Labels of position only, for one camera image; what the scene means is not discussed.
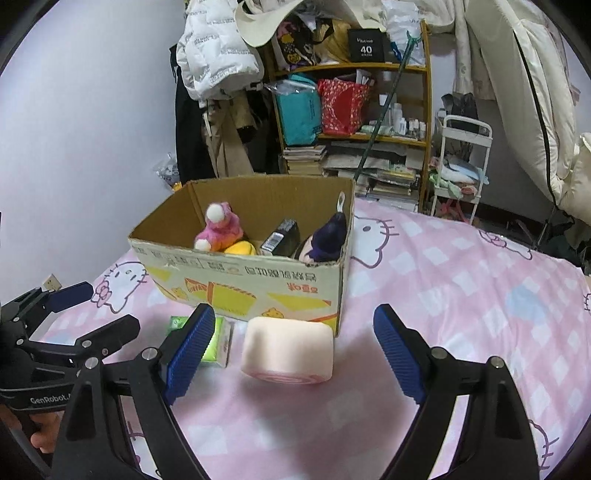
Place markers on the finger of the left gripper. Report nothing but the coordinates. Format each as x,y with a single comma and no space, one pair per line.
69,297
99,343

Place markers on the cardboard box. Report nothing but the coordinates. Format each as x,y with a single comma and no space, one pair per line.
248,286

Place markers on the dark purple plush doll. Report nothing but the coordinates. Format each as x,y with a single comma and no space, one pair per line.
325,245

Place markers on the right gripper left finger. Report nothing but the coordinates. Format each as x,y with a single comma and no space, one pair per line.
93,442

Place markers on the black box numbered 40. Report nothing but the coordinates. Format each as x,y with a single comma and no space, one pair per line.
366,45

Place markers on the green tissue pack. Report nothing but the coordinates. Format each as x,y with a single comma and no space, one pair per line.
217,351

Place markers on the red patterned gift bag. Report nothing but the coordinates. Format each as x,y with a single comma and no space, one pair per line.
342,104

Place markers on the pink bear plush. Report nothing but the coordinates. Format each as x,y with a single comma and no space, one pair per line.
222,229

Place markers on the beige hat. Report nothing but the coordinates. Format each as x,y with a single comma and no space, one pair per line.
257,21

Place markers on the stack of books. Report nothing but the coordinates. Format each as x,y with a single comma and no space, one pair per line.
304,160

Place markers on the wooden bookshelf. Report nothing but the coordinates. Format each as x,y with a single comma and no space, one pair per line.
420,107

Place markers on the white puffer jacket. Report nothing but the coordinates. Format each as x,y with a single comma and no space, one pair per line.
214,60

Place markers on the pink swirl roll cushion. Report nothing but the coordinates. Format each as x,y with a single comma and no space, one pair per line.
288,351

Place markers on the person's left hand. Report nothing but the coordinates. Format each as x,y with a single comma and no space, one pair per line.
47,424

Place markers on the pink Hello Kitty bedsheet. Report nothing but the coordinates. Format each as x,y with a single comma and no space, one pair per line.
457,350

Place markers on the white wall socket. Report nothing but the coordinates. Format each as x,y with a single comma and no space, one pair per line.
51,283

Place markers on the teal bag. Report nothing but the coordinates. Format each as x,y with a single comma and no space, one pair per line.
300,109

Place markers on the green pole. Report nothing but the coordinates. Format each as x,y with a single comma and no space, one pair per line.
412,42

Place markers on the yellow plush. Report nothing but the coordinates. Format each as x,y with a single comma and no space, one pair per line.
244,248

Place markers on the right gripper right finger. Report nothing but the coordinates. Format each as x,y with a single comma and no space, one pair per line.
496,441

